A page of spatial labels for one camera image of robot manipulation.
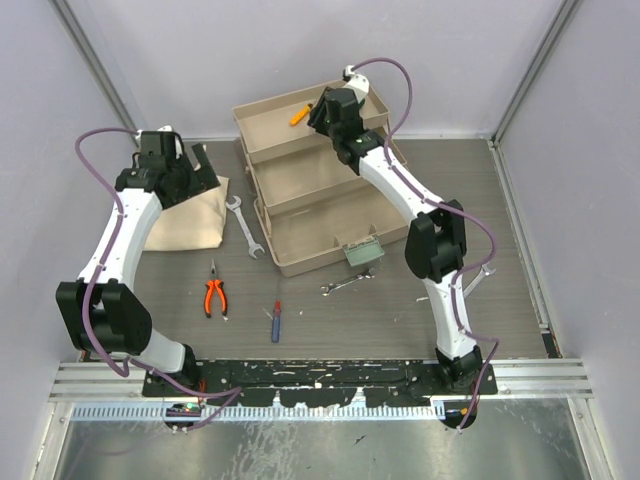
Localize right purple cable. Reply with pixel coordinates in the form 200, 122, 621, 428
344, 58, 501, 431

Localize blue handled screwdriver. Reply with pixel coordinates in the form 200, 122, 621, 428
271, 279, 282, 344

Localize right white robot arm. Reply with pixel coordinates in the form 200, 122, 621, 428
308, 87, 484, 394

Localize large silver wrench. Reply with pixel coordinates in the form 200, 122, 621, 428
225, 195, 265, 260

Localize orange handled pliers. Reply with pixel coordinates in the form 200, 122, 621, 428
203, 260, 229, 320

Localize yellow handled tool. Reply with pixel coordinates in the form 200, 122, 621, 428
289, 103, 313, 127

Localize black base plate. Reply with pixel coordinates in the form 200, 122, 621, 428
142, 357, 501, 407

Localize slotted cable duct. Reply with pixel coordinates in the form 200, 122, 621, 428
70, 401, 445, 422

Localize silver wrench near right arm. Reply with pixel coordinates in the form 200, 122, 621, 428
463, 263, 496, 297

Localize brown translucent toolbox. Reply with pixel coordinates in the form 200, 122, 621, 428
232, 84, 408, 277

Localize small silver wrench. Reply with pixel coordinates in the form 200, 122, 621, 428
321, 268, 375, 296

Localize beige cloth bag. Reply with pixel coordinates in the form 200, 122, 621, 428
144, 176, 230, 252

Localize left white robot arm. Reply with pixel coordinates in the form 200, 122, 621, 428
55, 126, 220, 396

